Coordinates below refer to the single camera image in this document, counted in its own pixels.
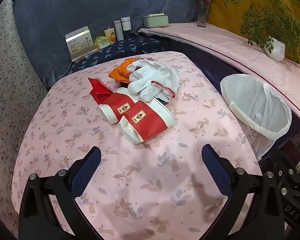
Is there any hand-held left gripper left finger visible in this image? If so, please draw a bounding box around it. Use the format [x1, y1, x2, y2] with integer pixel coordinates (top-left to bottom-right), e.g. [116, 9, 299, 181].
[18, 146, 102, 240]

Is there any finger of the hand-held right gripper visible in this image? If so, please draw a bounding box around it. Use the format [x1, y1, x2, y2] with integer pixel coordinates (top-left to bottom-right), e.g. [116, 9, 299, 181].
[272, 146, 300, 178]

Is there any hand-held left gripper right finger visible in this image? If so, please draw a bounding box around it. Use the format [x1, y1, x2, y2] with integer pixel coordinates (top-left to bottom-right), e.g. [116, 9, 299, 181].
[201, 144, 288, 240]

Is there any trash bin with white liner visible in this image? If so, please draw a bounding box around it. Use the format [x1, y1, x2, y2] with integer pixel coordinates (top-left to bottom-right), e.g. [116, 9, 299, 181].
[219, 74, 292, 159]

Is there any red and white paper bag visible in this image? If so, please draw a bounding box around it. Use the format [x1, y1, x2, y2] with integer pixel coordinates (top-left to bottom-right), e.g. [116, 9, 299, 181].
[118, 99, 175, 146]
[96, 87, 140, 125]

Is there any red paper envelope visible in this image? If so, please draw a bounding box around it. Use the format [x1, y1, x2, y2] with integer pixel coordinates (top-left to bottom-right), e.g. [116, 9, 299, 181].
[87, 77, 113, 105]

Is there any white cotton glove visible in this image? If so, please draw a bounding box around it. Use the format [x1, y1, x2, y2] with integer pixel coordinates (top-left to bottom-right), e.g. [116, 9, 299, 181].
[128, 76, 177, 103]
[127, 60, 180, 92]

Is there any orange plastic bag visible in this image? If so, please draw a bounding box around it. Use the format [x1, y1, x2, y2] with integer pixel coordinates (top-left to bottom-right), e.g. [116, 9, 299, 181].
[108, 58, 137, 83]

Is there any pink rabbit print tablecloth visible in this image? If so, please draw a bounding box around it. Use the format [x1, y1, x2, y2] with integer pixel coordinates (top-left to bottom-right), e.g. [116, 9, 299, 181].
[11, 51, 263, 240]

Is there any potted plant in white pot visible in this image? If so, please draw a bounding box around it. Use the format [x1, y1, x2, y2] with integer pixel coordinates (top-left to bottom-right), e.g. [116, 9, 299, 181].
[224, 0, 300, 67]

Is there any dark purple quilted cloth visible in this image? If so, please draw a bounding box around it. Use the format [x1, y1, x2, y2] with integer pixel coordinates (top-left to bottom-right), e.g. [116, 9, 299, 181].
[165, 40, 243, 90]

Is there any white box with flower print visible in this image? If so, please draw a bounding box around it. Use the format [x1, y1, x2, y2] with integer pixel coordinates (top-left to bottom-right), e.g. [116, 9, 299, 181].
[65, 26, 98, 62]

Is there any pink cloth with red stripe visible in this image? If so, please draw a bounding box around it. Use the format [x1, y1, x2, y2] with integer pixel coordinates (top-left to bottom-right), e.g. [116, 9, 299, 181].
[137, 23, 300, 130]

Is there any green packet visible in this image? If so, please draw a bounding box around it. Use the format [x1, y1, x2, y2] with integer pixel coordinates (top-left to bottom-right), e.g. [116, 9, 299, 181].
[94, 35, 110, 49]

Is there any navy floral cloth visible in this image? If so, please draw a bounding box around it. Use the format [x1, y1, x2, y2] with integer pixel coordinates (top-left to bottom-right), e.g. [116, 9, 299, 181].
[70, 33, 170, 74]

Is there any yellow tin can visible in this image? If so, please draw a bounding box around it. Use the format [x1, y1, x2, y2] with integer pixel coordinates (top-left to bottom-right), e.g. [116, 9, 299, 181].
[104, 27, 116, 45]

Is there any tall white bottle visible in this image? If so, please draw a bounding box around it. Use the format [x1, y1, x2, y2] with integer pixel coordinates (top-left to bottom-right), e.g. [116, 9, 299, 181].
[113, 20, 123, 41]

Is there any yellow backdrop cloth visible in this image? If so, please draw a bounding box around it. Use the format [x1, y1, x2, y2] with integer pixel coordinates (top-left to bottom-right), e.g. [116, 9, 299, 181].
[206, 0, 300, 67]

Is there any glass vase with pink flowers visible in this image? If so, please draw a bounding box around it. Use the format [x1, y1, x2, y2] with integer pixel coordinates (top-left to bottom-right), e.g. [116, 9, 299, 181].
[188, 0, 215, 27]

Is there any white cylinder jar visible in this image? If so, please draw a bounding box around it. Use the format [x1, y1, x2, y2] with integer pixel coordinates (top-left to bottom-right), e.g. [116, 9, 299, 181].
[120, 17, 132, 31]

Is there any green tissue box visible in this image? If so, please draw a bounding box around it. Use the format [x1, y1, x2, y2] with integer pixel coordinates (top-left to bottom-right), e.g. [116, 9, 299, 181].
[143, 13, 169, 28]

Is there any blue-grey backdrop cloth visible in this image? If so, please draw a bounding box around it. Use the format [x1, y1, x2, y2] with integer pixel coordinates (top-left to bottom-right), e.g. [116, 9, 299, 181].
[11, 0, 212, 88]

